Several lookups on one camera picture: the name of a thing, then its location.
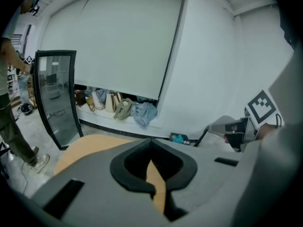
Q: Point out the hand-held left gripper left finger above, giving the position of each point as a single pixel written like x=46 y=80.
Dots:
x=94 y=185

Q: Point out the beige tote bag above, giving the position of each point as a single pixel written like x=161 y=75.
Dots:
x=112 y=103

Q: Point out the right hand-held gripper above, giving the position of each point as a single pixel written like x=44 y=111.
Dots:
x=261 y=107

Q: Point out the dark brown bag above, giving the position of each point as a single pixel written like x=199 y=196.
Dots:
x=80 y=98

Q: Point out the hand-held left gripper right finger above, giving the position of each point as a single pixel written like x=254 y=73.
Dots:
x=208 y=174

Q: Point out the white roller blind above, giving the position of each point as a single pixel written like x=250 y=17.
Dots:
x=118 y=44

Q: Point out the oval wooden table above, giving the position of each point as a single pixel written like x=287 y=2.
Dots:
x=94 y=150

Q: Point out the mustard yellow bag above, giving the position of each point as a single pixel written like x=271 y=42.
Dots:
x=90 y=104

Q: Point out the black glass-door fridge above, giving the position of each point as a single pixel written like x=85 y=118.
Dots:
x=56 y=98

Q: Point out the blue plaid cloth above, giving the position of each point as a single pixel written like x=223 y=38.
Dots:
x=101 y=96

